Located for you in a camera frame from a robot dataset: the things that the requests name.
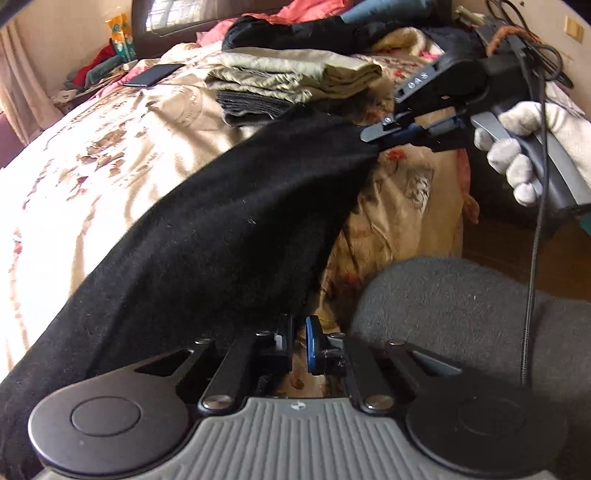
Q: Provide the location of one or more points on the pink crumpled cloth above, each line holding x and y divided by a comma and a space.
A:
304, 9

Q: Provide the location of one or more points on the dark brown headboard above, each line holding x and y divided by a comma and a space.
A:
143, 41

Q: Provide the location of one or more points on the gold floral bedspread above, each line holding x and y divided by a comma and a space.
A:
92, 152

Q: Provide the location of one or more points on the red cloth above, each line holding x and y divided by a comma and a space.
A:
92, 64

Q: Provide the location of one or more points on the black pants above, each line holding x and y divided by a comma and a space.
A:
207, 240

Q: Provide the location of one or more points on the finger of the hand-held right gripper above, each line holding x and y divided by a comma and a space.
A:
415, 137
374, 133

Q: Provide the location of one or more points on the dark clothes pile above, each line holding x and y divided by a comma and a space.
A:
300, 37

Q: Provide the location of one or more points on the beige curtain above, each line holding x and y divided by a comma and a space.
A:
23, 69

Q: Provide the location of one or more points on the teal cloth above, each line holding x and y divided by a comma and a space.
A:
104, 71

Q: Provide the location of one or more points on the black smartphone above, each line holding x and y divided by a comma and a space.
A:
152, 75

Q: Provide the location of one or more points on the beige wall socket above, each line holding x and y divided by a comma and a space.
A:
575, 28

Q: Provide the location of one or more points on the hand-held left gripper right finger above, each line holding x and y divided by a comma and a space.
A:
314, 344

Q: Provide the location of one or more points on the person's grey trouser leg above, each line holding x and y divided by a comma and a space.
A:
461, 304

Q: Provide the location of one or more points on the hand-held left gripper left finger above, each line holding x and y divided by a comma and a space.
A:
284, 344

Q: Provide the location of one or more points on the folded olive clothes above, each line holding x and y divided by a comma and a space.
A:
286, 69

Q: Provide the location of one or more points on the person's right hand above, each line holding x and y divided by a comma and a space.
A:
512, 157

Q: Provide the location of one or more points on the blue-grey cloth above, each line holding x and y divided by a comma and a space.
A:
388, 10

